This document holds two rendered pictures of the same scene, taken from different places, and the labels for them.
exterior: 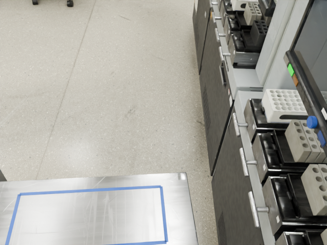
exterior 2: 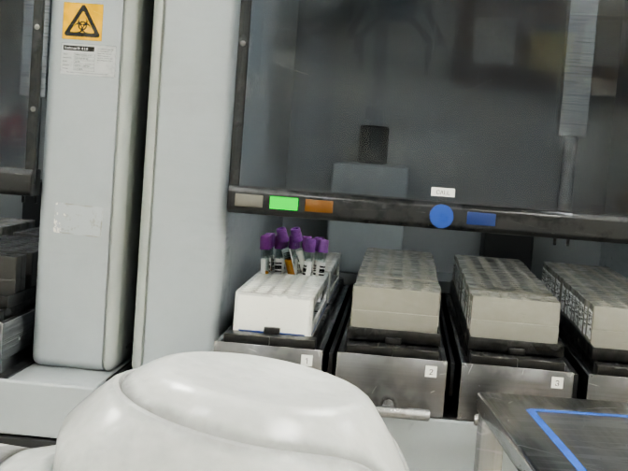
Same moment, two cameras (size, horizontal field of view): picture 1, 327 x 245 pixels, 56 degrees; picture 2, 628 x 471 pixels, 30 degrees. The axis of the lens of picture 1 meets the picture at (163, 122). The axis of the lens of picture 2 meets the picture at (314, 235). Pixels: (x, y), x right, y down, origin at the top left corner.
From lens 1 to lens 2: 131 cm
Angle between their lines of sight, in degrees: 82
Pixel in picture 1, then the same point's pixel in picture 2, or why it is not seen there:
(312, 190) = (516, 321)
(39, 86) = not seen: outside the picture
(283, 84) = (222, 283)
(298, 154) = (430, 314)
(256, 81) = (86, 372)
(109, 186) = (551, 443)
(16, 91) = not seen: outside the picture
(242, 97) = not seen: hidden behind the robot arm
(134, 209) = (608, 432)
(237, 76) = (48, 380)
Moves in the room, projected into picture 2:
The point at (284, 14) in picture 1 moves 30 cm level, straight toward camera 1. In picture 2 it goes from (119, 151) to (322, 170)
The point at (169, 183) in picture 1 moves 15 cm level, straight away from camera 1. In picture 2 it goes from (518, 404) to (367, 387)
